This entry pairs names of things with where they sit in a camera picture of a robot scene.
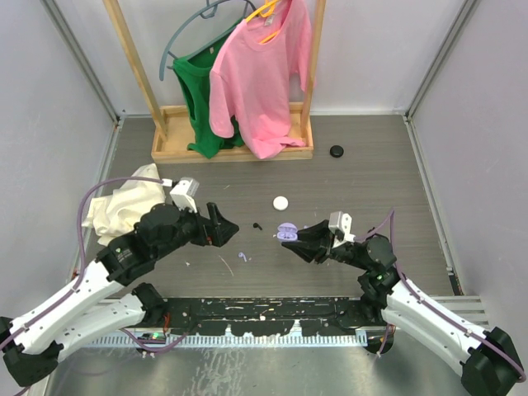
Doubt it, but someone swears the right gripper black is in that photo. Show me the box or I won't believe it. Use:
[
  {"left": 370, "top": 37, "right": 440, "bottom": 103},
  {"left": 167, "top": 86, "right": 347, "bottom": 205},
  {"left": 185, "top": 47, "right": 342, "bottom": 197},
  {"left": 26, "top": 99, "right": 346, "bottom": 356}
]
[{"left": 281, "top": 219, "right": 371, "bottom": 271}]

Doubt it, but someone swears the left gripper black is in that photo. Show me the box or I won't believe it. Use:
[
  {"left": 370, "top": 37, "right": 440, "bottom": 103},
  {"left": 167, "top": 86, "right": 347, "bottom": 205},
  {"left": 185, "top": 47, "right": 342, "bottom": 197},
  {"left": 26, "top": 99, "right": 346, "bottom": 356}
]
[{"left": 156, "top": 199, "right": 238, "bottom": 259}]

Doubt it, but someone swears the purple earbud case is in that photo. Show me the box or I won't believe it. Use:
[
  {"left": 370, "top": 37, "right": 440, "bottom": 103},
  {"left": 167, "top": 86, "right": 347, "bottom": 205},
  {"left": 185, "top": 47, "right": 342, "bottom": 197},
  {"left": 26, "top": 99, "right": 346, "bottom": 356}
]
[{"left": 276, "top": 223, "right": 298, "bottom": 242}]

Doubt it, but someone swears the white earbud case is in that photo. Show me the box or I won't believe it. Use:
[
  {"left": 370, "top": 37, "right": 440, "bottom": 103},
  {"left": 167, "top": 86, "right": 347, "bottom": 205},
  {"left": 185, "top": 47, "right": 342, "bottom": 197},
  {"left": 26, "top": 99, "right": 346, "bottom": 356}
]
[{"left": 272, "top": 196, "right": 289, "bottom": 211}]

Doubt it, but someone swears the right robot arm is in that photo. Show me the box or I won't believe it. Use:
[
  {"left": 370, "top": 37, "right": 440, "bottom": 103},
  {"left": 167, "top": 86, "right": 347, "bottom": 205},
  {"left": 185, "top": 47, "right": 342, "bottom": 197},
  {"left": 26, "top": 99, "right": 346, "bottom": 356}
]
[{"left": 281, "top": 212, "right": 527, "bottom": 395}]

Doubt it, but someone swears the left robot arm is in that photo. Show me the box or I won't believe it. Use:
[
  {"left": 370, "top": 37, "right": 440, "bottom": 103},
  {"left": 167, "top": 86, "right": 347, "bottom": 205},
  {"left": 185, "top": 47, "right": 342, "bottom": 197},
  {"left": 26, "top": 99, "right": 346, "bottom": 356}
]
[{"left": 1, "top": 203, "right": 239, "bottom": 388}]

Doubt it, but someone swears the black earbud case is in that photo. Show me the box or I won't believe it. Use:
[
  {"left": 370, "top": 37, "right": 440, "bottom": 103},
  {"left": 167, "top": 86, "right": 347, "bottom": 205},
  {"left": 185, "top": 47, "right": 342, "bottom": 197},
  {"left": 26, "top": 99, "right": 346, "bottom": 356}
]
[{"left": 329, "top": 144, "right": 344, "bottom": 158}]

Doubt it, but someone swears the wooden clothes rack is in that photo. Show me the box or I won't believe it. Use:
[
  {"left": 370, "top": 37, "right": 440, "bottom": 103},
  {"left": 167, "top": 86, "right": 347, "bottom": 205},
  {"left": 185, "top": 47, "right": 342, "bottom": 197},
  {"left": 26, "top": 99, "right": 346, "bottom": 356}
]
[{"left": 101, "top": 0, "right": 327, "bottom": 165}]

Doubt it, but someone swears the cream cloth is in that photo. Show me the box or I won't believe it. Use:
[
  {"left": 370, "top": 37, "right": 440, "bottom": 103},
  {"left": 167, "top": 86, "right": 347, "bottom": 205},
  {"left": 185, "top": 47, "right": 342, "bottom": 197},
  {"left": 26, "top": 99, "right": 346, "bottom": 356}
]
[{"left": 82, "top": 180, "right": 166, "bottom": 246}]

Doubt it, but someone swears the pink t-shirt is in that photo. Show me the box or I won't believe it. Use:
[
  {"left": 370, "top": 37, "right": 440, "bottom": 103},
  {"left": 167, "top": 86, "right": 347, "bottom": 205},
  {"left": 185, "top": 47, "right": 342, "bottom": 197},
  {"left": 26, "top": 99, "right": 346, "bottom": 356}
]
[{"left": 209, "top": 1, "right": 312, "bottom": 159}]

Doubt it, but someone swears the green t-shirt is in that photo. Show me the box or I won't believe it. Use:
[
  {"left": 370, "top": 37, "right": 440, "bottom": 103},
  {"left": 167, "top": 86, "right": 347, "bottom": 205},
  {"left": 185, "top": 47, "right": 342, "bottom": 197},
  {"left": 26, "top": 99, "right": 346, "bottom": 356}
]
[{"left": 172, "top": 21, "right": 244, "bottom": 159}]

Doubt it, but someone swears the grey clothes hanger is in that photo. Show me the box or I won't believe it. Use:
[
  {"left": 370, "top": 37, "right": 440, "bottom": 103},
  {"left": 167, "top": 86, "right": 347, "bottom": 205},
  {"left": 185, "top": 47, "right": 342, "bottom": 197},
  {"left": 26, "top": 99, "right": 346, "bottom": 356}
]
[{"left": 158, "top": 1, "right": 257, "bottom": 82}]

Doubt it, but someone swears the yellow clothes hanger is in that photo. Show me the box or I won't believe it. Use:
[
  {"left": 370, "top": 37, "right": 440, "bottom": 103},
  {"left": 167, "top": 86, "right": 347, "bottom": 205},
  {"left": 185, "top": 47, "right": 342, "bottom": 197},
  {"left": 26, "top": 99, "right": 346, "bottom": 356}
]
[{"left": 243, "top": 1, "right": 293, "bottom": 51}]

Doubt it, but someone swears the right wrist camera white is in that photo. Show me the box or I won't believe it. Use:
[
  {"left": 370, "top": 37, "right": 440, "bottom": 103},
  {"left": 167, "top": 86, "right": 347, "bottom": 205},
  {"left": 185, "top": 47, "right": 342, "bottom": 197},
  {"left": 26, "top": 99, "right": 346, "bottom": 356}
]
[{"left": 328, "top": 211, "right": 356, "bottom": 248}]

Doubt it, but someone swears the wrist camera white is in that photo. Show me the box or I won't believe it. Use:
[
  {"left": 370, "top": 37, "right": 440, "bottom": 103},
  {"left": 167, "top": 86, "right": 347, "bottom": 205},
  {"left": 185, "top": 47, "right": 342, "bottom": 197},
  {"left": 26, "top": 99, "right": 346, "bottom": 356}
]
[
  {"left": 328, "top": 211, "right": 356, "bottom": 248},
  {"left": 163, "top": 177, "right": 200, "bottom": 213}
]

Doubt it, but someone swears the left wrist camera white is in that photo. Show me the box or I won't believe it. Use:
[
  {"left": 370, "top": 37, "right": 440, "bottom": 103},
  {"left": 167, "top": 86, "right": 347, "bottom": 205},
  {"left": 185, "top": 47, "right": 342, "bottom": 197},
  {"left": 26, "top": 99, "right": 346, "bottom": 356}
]
[{"left": 163, "top": 177, "right": 200, "bottom": 213}]

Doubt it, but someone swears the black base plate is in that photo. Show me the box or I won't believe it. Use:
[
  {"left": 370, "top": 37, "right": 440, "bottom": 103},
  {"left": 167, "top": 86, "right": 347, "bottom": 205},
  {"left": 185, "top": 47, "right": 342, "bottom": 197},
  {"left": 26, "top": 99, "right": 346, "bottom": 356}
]
[{"left": 138, "top": 297, "right": 386, "bottom": 337}]

